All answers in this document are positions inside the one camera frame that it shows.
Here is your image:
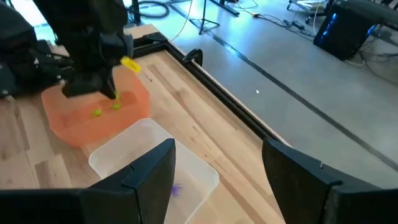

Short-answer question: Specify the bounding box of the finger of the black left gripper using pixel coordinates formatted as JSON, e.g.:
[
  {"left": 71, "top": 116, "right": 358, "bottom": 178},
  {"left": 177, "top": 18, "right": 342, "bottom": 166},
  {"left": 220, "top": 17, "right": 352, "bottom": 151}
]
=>
[
  {"left": 62, "top": 77, "right": 103, "bottom": 98},
  {"left": 99, "top": 73, "right": 118, "bottom": 100}
]

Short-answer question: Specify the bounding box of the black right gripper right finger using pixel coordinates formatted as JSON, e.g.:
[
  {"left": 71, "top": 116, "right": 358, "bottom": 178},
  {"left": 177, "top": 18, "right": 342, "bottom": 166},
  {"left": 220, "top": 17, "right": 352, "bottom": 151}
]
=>
[{"left": 262, "top": 139, "right": 343, "bottom": 224}]

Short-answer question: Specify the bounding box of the black frame clamp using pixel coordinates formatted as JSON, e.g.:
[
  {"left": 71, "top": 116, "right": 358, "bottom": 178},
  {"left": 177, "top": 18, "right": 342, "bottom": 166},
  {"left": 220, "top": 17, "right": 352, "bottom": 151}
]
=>
[{"left": 182, "top": 47, "right": 204, "bottom": 67}]

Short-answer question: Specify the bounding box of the clear plastic bin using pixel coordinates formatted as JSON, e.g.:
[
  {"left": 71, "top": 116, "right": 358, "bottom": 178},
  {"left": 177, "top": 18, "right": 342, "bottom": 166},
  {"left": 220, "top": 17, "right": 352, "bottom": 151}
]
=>
[{"left": 88, "top": 118, "right": 220, "bottom": 224}]

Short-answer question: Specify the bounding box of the black tripod stand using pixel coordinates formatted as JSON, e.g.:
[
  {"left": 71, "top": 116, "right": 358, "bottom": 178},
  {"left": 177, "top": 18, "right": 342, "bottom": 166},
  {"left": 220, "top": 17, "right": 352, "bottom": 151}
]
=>
[{"left": 188, "top": 0, "right": 241, "bottom": 35}]

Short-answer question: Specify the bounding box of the purple plastic spider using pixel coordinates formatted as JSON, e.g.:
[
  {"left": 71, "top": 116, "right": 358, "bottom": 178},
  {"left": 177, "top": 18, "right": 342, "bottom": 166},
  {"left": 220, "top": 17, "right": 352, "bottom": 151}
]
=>
[{"left": 170, "top": 183, "right": 184, "bottom": 198}]

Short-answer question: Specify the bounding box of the yellow tape tag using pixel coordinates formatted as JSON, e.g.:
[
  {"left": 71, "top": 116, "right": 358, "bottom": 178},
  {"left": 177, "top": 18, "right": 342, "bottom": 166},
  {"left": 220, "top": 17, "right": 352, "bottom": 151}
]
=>
[{"left": 120, "top": 55, "right": 143, "bottom": 74}]

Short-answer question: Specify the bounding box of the black computer tower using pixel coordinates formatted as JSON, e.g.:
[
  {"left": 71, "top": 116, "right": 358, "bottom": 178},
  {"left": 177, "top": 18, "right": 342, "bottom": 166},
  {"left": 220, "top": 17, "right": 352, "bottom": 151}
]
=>
[{"left": 312, "top": 0, "right": 398, "bottom": 62}]

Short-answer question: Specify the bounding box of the orange plastic bin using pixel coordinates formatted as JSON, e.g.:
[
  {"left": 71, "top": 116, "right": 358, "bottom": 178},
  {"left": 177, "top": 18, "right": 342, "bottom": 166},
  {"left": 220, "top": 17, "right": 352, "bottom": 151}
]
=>
[{"left": 40, "top": 64, "right": 151, "bottom": 148}]

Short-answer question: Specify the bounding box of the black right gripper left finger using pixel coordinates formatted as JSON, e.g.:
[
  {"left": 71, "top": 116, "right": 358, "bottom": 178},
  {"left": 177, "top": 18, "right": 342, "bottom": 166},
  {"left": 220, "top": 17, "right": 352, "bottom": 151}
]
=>
[{"left": 80, "top": 139, "right": 177, "bottom": 224}]

